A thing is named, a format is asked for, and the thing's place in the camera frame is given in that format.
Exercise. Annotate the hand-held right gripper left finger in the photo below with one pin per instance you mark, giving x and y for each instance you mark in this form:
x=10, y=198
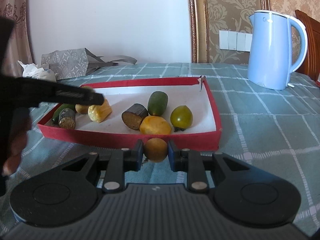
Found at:
x=138, y=155

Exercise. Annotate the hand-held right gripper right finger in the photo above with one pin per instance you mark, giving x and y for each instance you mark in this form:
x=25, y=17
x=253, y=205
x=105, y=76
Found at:
x=172, y=156

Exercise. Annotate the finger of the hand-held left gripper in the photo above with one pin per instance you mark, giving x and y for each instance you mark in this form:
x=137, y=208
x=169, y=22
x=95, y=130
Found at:
x=80, y=95

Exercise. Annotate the tan round longan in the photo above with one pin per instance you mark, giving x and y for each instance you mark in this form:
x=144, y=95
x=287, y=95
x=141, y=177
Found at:
x=82, y=108
x=155, y=150

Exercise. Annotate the long dark green cucumber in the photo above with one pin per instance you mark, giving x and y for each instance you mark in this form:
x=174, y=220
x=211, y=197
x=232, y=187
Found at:
x=58, y=112

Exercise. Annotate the dark sugar cane piece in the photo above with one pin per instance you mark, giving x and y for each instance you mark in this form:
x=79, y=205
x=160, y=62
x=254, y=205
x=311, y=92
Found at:
x=67, y=120
x=135, y=117

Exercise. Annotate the yellow corn piece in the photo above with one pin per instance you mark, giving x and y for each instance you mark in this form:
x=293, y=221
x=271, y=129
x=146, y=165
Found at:
x=155, y=125

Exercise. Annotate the green tomato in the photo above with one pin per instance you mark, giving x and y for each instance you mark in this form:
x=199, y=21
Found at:
x=181, y=117

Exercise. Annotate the red shallow cardboard box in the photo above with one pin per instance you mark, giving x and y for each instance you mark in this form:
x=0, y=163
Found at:
x=200, y=120

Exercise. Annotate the short green cucumber piece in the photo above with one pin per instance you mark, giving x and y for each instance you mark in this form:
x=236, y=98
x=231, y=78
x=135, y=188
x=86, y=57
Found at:
x=157, y=103

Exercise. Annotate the person's left hand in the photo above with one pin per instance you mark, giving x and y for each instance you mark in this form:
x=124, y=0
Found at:
x=13, y=152

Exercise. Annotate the white tissue pack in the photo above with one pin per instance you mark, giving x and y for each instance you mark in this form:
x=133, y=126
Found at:
x=32, y=71

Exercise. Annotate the grey patterned gift bag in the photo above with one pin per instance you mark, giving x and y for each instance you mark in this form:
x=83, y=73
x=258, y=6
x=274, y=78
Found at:
x=67, y=62

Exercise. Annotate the beige patterned curtain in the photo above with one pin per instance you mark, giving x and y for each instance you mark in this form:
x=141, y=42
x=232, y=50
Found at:
x=18, y=5

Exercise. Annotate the green checked tablecloth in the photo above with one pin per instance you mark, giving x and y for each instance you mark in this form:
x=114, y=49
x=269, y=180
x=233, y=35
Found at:
x=262, y=130

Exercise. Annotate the light blue electric kettle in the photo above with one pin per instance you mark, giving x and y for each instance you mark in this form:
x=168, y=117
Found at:
x=270, y=52

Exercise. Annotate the red box with label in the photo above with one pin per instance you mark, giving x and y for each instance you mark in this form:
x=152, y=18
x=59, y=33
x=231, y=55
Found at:
x=318, y=81

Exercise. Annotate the brown wooden headboard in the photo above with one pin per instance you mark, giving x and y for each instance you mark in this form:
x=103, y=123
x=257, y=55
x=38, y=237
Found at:
x=312, y=45

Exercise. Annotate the white wall switch panel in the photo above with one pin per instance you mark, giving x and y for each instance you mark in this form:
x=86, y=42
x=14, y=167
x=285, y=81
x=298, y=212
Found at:
x=235, y=41

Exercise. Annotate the gilded wall panel frame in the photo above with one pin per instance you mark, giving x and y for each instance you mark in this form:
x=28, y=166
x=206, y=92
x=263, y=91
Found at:
x=196, y=17

